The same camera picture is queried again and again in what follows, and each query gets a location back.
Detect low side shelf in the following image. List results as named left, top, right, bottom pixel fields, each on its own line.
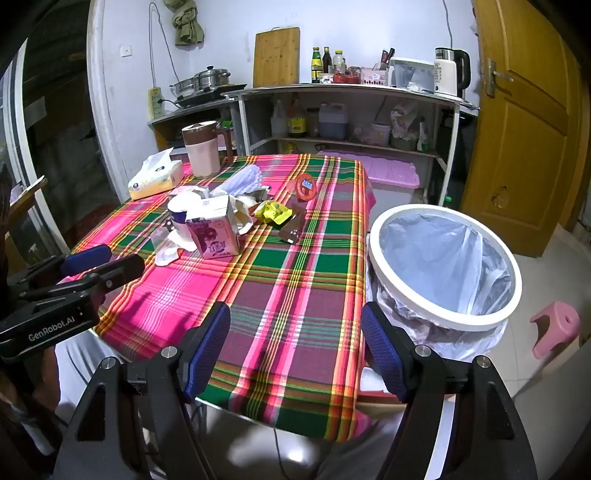
left=148, top=99, right=241, bottom=160

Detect yellow snack wrapper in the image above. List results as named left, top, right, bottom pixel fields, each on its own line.
left=255, top=200, right=294, bottom=225

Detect metal door handle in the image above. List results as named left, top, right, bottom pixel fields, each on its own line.
left=485, top=59, right=514, bottom=97

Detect white shelf unit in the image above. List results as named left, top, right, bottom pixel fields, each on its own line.
left=222, top=83, right=478, bottom=206

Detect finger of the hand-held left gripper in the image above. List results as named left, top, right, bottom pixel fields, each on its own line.
left=21, top=255, right=146, bottom=303
left=7, top=244, right=114, bottom=289

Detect white plastic jug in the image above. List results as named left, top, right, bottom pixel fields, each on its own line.
left=270, top=99, right=289, bottom=138

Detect pink plastic stool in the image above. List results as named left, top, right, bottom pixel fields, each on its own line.
left=530, top=301, right=581, bottom=360

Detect wooden cutting board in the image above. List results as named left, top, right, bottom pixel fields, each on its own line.
left=253, top=27, right=301, bottom=88

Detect yellow wooden door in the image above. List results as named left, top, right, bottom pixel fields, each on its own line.
left=459, top=0, right=585, bottom=258

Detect black induction cooker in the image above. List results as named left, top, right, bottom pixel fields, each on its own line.
left=173, top=83, right=247, bottom=108

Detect pink plaid tablecloth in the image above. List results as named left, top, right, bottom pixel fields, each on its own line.
left=69, top=154, right=377, bottom=444

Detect clear plastic bin liner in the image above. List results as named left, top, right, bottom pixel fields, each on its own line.
left=367, top=217, right=513, bottom=365

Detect black wall cable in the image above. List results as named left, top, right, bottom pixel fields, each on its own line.
left=148, top=2, right=180, bottom=88

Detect pink jug with brown lid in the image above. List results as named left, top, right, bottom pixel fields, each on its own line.
left=181, top=120, right=234, bottom=178

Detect crumpled plastic bags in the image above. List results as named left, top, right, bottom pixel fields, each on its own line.
left=390, top=99, right=426, bottom=151

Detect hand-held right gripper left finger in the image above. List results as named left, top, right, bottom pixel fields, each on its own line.
left=53, top=301, right=232, bottom=480

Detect white and yellow tissue pack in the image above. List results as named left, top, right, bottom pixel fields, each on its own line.
left=128, top=148, right=184, bottom=200

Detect hanging green cloth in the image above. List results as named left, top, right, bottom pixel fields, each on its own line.
left=163, top=0, right=205, bottom=46

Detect purple milk carton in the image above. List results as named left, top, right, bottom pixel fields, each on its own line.
left=185, top=195, right=241, bottom=260

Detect jerry can with purple liquid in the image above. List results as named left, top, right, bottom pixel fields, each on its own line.
left=318, top=102, right=348, bottom=140

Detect oil bottle with yellow label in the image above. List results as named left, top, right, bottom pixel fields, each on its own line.
left=288, top=95, right=308, bottom=138

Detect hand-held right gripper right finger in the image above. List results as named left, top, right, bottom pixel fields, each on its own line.
left=360, top=301, right=539, bottom=480

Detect white and black electric kettle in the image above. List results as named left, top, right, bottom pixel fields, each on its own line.
left=433, top=46, right=472, bottom=99

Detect white round trash bin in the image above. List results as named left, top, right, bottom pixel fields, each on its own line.
left=367, top=204, right=522, bottom=370

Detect steel steamer pot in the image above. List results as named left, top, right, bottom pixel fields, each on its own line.
left=194, top=66, right=232, bottom=90

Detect brown wrapper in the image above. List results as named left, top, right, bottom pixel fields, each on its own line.
left=278, top=209, right=306, bottom=244

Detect red round packet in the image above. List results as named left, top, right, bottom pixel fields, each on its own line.
left=294, top=174, right=317, bottom=201

